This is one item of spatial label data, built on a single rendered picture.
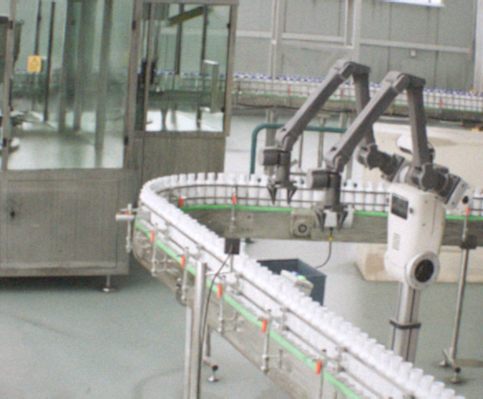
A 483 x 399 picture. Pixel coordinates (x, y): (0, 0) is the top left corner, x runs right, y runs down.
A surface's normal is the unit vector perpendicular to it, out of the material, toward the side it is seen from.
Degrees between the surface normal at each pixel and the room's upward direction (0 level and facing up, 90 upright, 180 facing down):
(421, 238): 100
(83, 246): 90
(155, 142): 90
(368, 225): 90
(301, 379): 90
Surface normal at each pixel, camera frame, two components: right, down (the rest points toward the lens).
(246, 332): -0.93, 0.01
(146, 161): 0.36, 0.20
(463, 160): 0.05, 0.19
